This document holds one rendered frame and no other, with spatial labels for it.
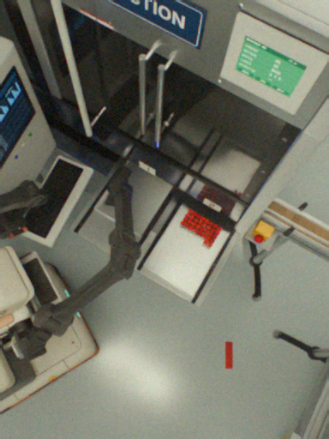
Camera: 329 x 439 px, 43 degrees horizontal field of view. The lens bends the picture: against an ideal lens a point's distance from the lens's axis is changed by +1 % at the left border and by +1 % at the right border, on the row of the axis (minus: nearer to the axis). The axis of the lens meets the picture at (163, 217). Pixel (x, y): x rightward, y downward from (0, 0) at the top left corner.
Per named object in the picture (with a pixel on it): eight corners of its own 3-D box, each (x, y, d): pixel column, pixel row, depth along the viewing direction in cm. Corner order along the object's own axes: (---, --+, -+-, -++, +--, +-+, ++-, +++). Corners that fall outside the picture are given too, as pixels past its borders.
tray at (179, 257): (181, 207, 201) (182, 204, 198) (229, 234, 198) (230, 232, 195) (143, 266, 192) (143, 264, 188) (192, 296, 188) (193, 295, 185)
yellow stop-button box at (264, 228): (258, 221, 192) (262, 216, 185) (272, 229, 191) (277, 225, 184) (250, 234, 190) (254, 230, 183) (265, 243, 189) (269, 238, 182)
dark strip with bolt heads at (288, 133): (229, 214, 188) (286, 120, 113) (237, 219, 188) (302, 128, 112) (228, 216, 188) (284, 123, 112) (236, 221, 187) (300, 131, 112)
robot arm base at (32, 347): (12, 332, 149) (26, 362, 146) (25, 321, 146) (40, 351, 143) (30, 325, 157) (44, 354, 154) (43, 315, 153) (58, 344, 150)
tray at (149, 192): (133, 154, 209) (133, 151, 205) (178, 180, 205) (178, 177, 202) (94, 209, 199) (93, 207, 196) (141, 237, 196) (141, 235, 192)
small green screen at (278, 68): (221, 73, 109) (239, 9, 89) (296, 112, 107) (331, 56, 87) (219, 76, 109) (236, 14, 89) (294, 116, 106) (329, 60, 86)
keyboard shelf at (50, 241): (45, 150, 218) (44, 147, 216) (94, 171, 216) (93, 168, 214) (0, 225, 205) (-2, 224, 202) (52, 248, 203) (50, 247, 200)
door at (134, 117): (62, 97, 179) (26, -22, 123) (157, 150, 173) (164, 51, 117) (62, 98, 179) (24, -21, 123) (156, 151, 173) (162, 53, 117)
